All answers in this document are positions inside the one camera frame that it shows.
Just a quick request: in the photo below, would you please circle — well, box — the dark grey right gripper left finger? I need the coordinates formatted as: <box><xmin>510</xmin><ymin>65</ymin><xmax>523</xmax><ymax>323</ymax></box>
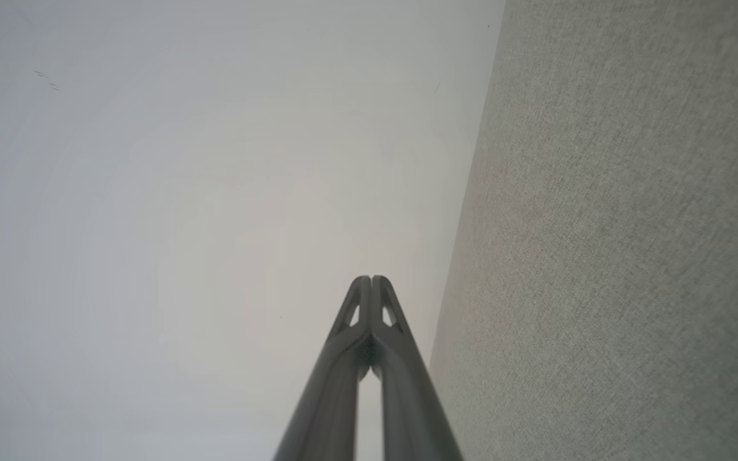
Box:
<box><xmin>273</xmin><ymin>276</ymin><xmax>372</xmax><ymax>461</ymax></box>

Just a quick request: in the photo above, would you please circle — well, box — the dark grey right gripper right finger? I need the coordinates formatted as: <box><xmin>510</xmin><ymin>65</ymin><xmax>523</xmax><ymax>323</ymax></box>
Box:
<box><xmin>372</xmin><ymin>276</ymin><xmax>464</xmax><ymax>461</ymax></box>

